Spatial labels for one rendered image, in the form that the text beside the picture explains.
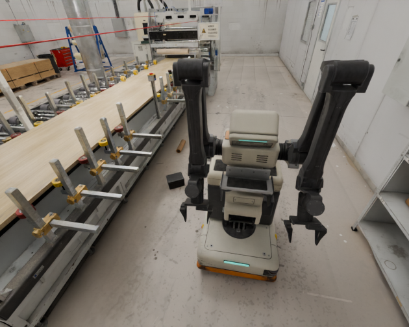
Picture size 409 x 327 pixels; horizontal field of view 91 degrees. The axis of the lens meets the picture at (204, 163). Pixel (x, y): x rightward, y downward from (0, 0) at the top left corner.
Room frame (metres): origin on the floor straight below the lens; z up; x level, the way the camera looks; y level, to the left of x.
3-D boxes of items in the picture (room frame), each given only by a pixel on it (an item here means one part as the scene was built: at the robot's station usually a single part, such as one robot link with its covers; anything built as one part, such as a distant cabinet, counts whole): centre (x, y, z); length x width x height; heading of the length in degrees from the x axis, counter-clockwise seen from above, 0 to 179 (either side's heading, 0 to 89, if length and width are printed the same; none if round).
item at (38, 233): (0.71, 0.90, 0.81); 0.14 x 0.06 x 0.05; 169
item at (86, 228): (0.71, 0.80, 0.81); 0.43 x 0.03 x 0.04; 79
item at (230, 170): (0.78, -0.22, 0.99); 0.28 x 0.16 x 0.22; 78
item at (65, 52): (9.67, 5.84, 0.41); 0.76 x 0.48 x 0.81; 175
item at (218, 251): (1.06, -0.28, 0.16); 0.67 x 0.64 x 0.25; 168
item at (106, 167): (1.20, 0.70, 0.83); 0.43 x 0.03 x 0.04; 79
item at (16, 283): (2.84, 0.47, 0.67); 5.11 x 0.08 x 0.10; 169
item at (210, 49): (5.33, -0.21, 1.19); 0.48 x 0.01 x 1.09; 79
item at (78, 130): (1.18, 0.80, 0.94); 0.04 x 0.04 x 0.48; 79
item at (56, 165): (0.94, 0.85, 0.86); 0.04 x 0.04 x 0.48; 79
